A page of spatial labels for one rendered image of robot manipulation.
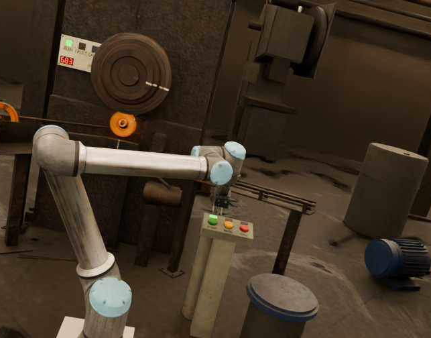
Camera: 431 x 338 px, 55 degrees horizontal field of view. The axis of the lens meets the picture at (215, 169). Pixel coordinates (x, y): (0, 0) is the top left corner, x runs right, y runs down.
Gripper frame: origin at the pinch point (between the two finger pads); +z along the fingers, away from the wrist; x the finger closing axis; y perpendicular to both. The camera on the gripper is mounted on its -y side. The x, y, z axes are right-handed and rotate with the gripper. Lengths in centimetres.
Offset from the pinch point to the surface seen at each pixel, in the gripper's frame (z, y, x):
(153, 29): -39, -108, -55
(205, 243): 25.8, -4.7, 0.0
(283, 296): 14.9, 27.5, 34.4
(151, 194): 37, -46, -34
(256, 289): 15.2, 26.6, 22.6
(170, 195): 35, -47, -23
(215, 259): 21.1, 9.1, 4.9
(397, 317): 83, -33, 139
